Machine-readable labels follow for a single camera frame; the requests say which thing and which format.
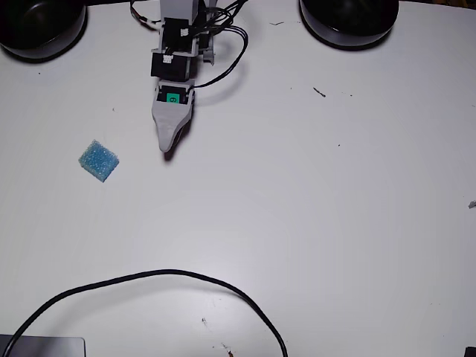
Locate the grey monitor stand base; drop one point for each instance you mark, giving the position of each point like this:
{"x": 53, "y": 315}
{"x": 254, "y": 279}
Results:
{"x": 56, "y": 347}

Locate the black flat object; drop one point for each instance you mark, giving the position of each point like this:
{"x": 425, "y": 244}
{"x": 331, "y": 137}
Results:
{"x": 471, "y": 352}

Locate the grey robot base bracket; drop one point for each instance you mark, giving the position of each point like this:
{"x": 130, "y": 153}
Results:
{"x": 209, "y": 56}

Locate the blue sponge cube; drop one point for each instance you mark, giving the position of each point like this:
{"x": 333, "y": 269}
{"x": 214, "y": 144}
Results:
{"x": 98, "y": 160}

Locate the grey gripper with motor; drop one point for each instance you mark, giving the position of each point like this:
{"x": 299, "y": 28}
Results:
{"x": 173, "y": 97}

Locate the black bowl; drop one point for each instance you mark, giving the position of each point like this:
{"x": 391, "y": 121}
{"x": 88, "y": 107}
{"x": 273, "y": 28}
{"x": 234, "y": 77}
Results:
{"x": 349, "y": 22}
{"x": 37, "y": 33}

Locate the small grey scrap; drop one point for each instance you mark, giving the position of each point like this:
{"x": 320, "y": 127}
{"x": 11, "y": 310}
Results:
{"x": 472, "y": 204}

